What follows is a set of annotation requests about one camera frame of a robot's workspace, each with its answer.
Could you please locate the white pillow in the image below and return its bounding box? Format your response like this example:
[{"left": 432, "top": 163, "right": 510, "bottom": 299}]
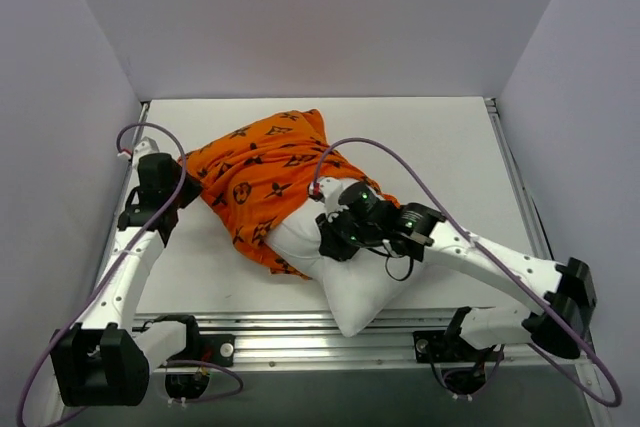
[{"left": 266, "top": 198, "right": 431, "bottom": 337}]

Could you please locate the purple cable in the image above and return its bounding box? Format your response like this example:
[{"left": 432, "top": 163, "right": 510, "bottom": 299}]
[
  {"left": 314, "top": 137, "right": 624, "bottom": 408},
  {"left": 15, "top": 122, "right": 245, "bottom": 427}
]

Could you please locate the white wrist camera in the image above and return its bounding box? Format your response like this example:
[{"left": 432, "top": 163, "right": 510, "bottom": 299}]
[
  {"left": 117, "top": 137, "right": 159, "bottom": 166},
  {"left": 308, "top": 177, "right": 347, "bottom": 215}
]

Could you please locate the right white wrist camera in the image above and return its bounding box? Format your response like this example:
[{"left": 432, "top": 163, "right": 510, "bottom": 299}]
[{"left": 308, "top": 177, "right": 347, "bottom": 215}]

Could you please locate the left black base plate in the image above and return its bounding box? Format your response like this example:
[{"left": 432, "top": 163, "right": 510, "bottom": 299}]
[{"left": 169, "top": 334, "right": 236, "bottom": 367}]

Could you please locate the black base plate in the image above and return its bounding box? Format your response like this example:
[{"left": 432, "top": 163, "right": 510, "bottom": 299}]
[
  {"left": 412, "top": 329, "right": 503, "bottom": 364},
  {"left": 169, "top": 334, "right": 236, "bottom": 367}
]

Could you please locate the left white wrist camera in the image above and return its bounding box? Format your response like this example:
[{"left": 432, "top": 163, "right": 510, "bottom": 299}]
[{"left": 117, "top": 137, "right": 159, "bottom": 166}]

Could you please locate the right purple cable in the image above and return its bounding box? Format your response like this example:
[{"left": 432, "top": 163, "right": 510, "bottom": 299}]
[{"left": 314, "top": 137, "right": 624, "bottom": 408}]

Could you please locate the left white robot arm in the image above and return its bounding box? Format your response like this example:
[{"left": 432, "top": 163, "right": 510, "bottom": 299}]
[{"left": 50, "top": 153, "right": 202, "bottom": 407}]

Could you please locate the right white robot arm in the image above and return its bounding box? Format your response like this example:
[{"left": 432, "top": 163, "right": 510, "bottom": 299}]
[{"left": 309, "top": 178, "right": 597, "bottom": 360}]

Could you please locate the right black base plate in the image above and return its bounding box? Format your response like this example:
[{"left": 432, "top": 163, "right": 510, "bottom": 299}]
[{"left": 412, "top": 329, "right": 503, "bottom": 364}]

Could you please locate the orange patterned pillowcase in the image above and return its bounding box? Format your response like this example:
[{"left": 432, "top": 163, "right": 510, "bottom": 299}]
[{"left": 178, "top": 108, "right": 401, "bottom": 280}]

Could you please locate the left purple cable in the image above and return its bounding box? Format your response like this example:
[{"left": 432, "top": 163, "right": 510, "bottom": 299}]
[{"left": 15, "top": 122, "right": 245, "bottom": 427}]

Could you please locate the aluminium frame rail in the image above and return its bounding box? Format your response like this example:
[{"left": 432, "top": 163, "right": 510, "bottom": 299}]
[{"left": 53, "top": 310, "right": 599, "bottom": 377}]

